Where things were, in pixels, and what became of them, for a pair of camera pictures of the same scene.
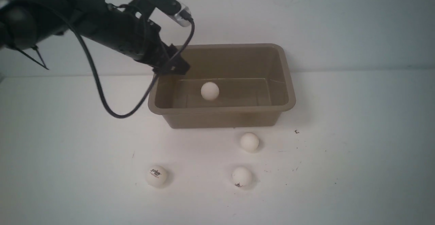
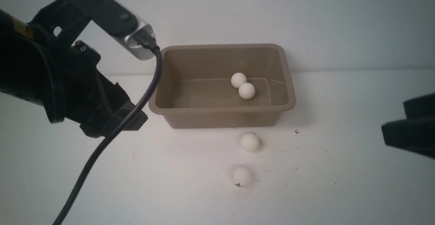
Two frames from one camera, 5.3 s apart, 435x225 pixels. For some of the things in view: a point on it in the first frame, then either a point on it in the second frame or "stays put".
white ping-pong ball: (210, 90) -> (237, 79)
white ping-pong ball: (249, 142) stays put
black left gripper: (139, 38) -> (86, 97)
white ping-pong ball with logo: (241, 176) stays put
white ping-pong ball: (156, 176) -> (246, 90)
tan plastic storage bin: (227, 85) stays put
